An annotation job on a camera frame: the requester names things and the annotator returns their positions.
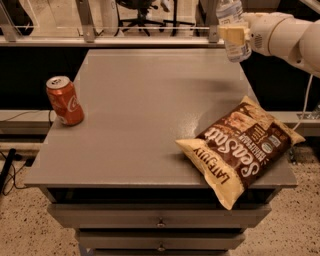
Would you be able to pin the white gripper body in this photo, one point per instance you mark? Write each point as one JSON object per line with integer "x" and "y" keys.
{"x": 261, "y": 34}

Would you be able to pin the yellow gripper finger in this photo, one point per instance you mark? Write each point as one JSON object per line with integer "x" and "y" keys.
{"x": 238, "y": 35}

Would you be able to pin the clear plastic water bottle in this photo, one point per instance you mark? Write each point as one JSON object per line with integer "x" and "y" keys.
{"x": 229, "y": 13}

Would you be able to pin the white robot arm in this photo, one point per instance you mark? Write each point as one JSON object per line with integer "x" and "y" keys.
{"x": 280, "y": 35}

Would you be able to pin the black office chair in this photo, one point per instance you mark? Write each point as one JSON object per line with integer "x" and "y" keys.
{"x": 142, "y": 7}

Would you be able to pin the brown yellow chip bag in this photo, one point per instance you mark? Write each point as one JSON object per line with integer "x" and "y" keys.
{"x": 236, "y": 149}

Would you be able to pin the red soda can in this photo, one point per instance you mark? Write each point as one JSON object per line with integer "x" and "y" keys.
{"x": 63, "y": 98}

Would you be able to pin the grey drawer cabinet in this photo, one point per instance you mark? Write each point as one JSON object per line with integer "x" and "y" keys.
{"x": 111, "y": 177}

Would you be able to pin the upper drawer knob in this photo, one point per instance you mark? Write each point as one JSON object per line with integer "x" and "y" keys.
{"x": 161, "y": 223}

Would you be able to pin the drawer knob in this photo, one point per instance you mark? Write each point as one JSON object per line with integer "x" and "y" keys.
{"x": 161, "y": 248}
{"x": 161, "y": 223}

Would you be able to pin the metal railing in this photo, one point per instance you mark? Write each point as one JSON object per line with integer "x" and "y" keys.
{"x": 95, "y": 23}

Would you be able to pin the lower drawer knob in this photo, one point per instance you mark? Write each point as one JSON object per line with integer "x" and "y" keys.
{"x": 161, "y": 248}

